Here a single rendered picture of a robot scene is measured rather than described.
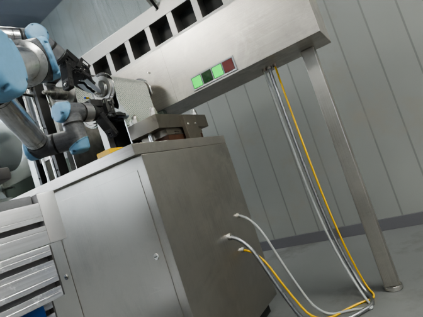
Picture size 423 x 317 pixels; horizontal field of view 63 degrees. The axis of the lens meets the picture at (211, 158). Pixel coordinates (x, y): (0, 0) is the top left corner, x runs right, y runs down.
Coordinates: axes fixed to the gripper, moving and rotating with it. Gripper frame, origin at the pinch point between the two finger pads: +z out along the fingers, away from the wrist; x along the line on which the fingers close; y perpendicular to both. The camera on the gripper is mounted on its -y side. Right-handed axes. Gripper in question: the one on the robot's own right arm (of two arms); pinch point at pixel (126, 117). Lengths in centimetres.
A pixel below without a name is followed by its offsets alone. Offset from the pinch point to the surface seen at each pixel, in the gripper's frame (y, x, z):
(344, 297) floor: -109, -53, 45
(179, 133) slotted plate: -14.7, -19.0, 7.4
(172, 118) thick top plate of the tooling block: -8.1, -20.0, 4.9
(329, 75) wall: 8, -66, 148
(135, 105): 6.0, -0.2, 7.9
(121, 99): 8.8, -0.2, 0.0
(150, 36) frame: 43, -6, 31
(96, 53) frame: 53, 33, 31
